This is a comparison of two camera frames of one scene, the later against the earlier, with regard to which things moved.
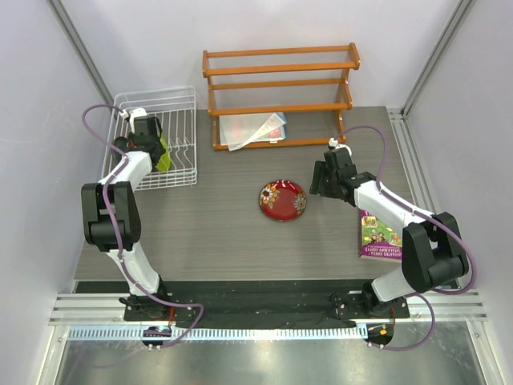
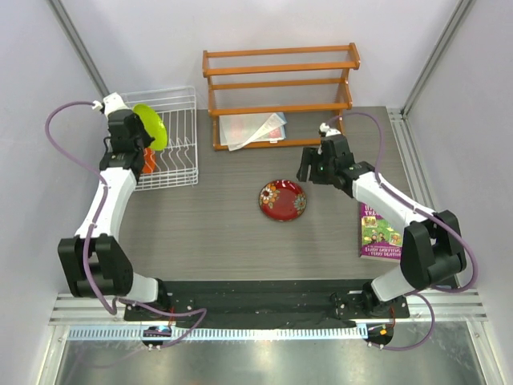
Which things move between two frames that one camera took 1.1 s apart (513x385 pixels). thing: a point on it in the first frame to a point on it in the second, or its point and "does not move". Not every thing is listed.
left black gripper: [162, 151] to [147, 138]
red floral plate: [282, 200] does not move
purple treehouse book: [377, 240] does not move
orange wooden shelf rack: [279, 97] does not move
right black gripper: [317, 186] to [311, 156]
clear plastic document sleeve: [236, 131] does not move
